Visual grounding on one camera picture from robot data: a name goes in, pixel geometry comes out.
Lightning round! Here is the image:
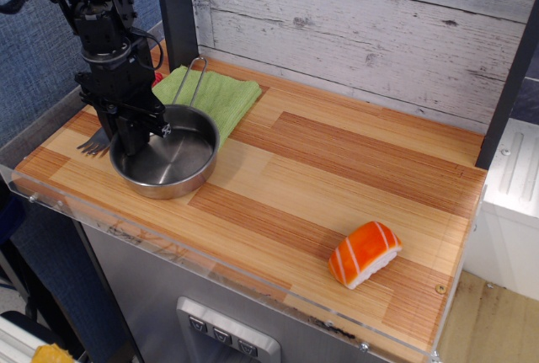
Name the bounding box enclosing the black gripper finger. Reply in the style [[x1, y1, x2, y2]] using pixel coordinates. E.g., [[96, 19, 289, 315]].
[[97, 108, 118, 141], [116, 116, 150, 156]]

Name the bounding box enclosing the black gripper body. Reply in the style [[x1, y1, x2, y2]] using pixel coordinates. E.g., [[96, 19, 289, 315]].
[[76, 53, 170, 138]]

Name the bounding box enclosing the stainless steel pot with handle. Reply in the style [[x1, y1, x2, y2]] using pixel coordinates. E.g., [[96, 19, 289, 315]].
[[108, 56, 221, 200]]

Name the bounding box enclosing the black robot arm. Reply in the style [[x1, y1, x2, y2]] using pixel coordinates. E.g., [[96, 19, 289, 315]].
[[1, 0, 171, 156]]

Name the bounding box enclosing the green folded napkin cloth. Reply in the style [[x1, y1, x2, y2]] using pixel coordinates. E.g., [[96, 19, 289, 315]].
[[152, 66, 262, 147]]

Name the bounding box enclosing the clear acrylic edge guard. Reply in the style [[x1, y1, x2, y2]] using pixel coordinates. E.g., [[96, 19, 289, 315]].
[[0, 163, 464, 363]]

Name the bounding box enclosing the silver button control panel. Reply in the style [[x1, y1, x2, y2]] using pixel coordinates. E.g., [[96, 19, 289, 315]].
[[176, 296, 281, 363]]

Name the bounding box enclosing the yellow object at corner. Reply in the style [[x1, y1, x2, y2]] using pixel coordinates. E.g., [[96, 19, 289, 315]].
[[30, 344, 75, 363]]

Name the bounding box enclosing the toy salmon nigiri sushi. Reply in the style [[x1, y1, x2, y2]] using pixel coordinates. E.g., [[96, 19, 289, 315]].
[[328, 222, 403, 290]]

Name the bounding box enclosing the white appliance at right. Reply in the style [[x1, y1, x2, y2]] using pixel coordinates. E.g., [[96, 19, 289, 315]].
[[464, 119, 538, 300]]

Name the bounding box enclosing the red handled metal fork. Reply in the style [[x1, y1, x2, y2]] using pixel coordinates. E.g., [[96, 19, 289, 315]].
[[75, 67, 170, 156]]

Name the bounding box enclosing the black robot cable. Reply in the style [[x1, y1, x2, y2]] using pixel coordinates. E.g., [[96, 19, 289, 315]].
[[125, 28, 165, 72]]

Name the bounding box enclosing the left dark vertical post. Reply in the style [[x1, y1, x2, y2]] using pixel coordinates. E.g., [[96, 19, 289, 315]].
[[159, 0, 199, 71]]

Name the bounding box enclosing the dark vertical post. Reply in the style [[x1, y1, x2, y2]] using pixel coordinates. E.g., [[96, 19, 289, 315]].
[[475, 0, 538, 170], [159, 0, 199, 71]]

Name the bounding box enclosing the right dark vertical post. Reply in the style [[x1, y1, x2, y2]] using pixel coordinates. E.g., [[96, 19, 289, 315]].
[[475, 0, 538, 170]]

